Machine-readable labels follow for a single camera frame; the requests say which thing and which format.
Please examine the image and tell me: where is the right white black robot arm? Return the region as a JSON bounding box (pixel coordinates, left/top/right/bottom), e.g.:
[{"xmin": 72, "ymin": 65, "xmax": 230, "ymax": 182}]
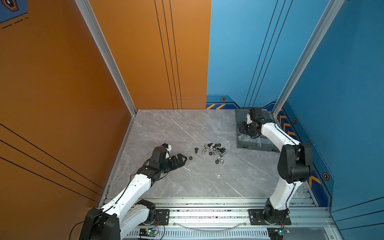
[{"xmin": 236, "ymin": 108, "xmax": 313, "ymax": 225}]

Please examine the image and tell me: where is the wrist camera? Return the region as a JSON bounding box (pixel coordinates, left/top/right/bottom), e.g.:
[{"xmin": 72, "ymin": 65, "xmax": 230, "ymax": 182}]
[
  {"xmin": 247, "ymin": 113, "xmax": 253, "ymax": 124},
  {"xmin": 161, "ymin": 144, "xmax": 172, "ymax": 152}
]

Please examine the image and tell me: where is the green circuit board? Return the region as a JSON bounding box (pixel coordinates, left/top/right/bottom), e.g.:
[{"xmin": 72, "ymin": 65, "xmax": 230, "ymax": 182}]
[
  {"xmin": 267, "ymin": 228, "xmax": 291, "ymax": 240},
  {"xmin": 139, "ymin": 228, "xmax": 159, "ymax": 239}
]

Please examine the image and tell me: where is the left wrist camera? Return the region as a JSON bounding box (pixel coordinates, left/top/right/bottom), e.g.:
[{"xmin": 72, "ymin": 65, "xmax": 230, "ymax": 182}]
[{"xmin": 161, "ymin": 144, "xmax": 172, "ymax": 152}]

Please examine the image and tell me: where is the right aluminium corner post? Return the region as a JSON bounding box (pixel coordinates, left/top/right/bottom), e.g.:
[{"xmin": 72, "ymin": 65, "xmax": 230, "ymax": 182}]
[{"xmin": 272, "ymin": 0, "xmax": 345, "ymax": 118}]

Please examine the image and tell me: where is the clear curved cable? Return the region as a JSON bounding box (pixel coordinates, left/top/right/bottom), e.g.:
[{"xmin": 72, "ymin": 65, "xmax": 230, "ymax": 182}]
[{"xmin": 170, "ymin": 220, "xmax": 248, "ymax": 232}]

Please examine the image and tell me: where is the silver wing nut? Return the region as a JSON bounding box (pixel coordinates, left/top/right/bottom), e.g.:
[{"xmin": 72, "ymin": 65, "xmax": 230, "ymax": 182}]
[{"xmin": 202, "ymin": 144, "xmax": 210, "ymax": 155}]

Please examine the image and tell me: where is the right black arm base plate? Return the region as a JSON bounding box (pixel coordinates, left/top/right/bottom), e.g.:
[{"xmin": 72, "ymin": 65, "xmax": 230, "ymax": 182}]
[{"xmin": 248, "ymin": 209, "xmax": 292, "ymax": 226}]

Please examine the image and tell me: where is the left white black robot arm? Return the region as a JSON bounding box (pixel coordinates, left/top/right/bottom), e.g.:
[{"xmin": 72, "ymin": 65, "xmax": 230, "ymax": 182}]
[{"xmin": 79, "ymin": 144, "xmax": 189, "ymax": 240}]

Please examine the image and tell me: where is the aluminium rail frame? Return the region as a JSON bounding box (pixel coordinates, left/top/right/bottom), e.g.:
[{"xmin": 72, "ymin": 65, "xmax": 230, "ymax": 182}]
[{"xmin": 123, "ymin": 197, "xmax": 342, "ymax": 240}]

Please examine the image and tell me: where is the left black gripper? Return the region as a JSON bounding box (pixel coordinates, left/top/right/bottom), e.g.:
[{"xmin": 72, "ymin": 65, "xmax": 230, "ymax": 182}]
[{"xmin": 159, "ymin": 153, "xmax": 187, "ymax": 175}]

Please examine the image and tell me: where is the right green circuit board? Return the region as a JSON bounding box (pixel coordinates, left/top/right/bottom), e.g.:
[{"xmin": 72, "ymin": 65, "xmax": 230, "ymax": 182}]
[{"xmin": 267, "ymin": 228, "xmax": 291, "ymax": 240}]

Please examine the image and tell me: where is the aluminium corner post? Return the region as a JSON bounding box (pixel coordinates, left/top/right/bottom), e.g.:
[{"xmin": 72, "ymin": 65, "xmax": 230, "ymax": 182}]
[
  {"xmin": 75, "ymin": 0, "xmax": 137, "ymax": 117},
  {"xmin": 272, "ymin": 0, "xmax": 345, "ymax": 118}
]

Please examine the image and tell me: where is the grey compartment organizer box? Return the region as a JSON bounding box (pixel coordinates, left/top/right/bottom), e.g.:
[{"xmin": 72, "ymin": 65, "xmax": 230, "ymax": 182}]
[{"xmin": 235, "ymin": 108, "xmax": 280, "ymax": 153}]

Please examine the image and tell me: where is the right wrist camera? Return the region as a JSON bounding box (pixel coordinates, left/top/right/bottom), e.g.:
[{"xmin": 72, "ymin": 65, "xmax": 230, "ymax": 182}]
[{"xmin": 247, "ymin": 113, "xmax": 253, "ymax": 124}]

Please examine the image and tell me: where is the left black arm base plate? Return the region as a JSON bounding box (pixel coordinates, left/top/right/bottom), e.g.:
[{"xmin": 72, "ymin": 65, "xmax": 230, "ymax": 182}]
[{"xmin": 139, "ymin": 209, "xmax": 170, "ymax": 226}]

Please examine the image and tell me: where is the left green circuit board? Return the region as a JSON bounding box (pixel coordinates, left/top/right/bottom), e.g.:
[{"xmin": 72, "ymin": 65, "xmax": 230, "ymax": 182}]
[{"xmin": 139, "ymin": 228, "xmax": 159, "ymax": 239}]

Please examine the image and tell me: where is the left aluminium corner post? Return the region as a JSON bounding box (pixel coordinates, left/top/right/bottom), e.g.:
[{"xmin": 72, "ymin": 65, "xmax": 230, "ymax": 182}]
[{"xmin": 75, "ymin": 0, "xmax": 137, "ymax": 117}]

